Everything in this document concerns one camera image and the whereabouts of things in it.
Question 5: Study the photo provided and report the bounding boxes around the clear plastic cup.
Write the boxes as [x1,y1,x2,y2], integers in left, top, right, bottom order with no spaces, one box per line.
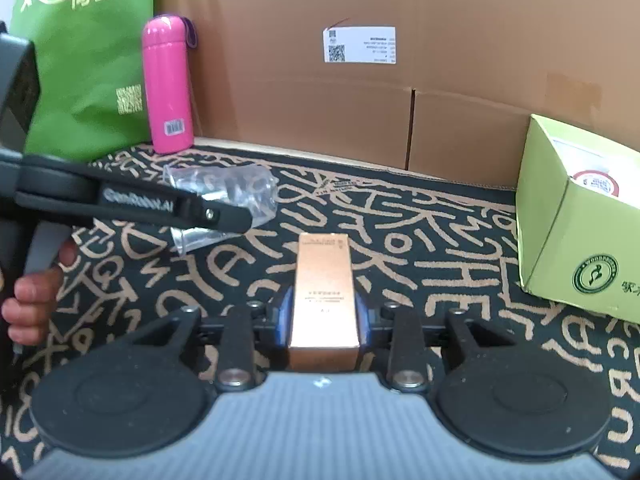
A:
[163,164,278,256]

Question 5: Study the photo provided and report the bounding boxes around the copper cosmetic box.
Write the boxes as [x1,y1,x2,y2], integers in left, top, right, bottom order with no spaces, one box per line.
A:
[288,233,360,373]

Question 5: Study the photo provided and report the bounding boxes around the pink thermos bottle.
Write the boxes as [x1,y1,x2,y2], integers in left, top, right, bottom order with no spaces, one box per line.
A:
[142,14,198,154]

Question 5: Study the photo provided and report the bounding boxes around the person's left hand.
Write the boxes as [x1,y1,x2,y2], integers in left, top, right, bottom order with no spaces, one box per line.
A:
[1,238,77,346]

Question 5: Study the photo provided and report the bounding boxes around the white shipping label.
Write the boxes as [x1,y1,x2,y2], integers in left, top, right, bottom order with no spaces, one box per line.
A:
[322,26,397,65]

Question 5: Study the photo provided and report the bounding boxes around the large cardboard box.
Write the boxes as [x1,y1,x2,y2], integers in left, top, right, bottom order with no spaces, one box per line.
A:
[155,0,639,186]

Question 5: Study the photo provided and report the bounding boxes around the green shopping bag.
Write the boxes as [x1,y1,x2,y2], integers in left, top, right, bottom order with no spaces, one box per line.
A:
[9,0,154,160]

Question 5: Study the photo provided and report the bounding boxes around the black patterned rug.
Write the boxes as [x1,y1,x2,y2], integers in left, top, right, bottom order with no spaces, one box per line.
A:
[1,145,639,477]

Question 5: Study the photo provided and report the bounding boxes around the light green storage box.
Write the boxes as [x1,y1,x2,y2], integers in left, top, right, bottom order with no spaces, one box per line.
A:
[515,115,640,322]

